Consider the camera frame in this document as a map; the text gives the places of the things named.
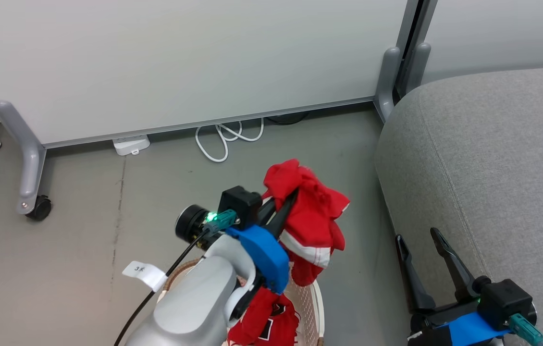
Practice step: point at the grey fabric sofa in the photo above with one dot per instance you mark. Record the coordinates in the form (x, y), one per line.
(492, 168)

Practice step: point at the small white power strip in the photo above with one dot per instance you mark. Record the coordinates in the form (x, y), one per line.
(131, 144)

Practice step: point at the red black white jersey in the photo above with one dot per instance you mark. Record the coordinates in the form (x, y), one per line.
(252, 317)

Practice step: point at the teal right camera connector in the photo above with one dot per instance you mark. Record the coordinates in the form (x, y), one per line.
(525, 329)

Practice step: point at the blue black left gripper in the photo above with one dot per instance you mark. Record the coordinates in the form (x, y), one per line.
(264, 254)

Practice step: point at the short grey partition leg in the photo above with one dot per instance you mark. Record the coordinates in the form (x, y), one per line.
(387, 77)
(418, 67)

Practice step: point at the white plastic laundry basket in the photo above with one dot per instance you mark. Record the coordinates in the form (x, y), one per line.
(307, 307)

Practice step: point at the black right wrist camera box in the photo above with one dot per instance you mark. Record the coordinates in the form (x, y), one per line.
(507, 300)

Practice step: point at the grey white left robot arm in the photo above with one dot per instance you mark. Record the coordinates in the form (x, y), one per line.
(194, 302)

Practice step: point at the teal camera connector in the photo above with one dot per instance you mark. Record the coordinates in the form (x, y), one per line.
(223, 220)
(525, 329)

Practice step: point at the red fleece garment white stripe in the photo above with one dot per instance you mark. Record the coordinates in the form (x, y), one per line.
(312, 211)

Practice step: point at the teal left camera connector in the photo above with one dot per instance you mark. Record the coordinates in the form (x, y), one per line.
(223, 220)

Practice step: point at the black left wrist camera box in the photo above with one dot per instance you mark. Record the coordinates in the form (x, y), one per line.
(240, 206)

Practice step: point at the large white partition panel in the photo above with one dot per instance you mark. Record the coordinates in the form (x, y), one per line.
(180, 62)

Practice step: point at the white paper label tag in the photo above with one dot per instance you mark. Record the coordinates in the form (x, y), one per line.
(144, 275)

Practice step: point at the black round left wrist housing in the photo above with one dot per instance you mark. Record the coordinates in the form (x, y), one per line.
(190, 223)

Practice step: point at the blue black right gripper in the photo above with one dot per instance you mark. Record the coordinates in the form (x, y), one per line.
(463, 329)

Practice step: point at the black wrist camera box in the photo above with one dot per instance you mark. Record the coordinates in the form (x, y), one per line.
(240, 206)
(507, 300)

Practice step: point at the grey partition leg with caster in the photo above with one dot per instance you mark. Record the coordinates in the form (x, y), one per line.
(29, 158)

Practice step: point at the narrow white partition panel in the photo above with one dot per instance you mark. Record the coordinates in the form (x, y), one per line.
(502, 33)

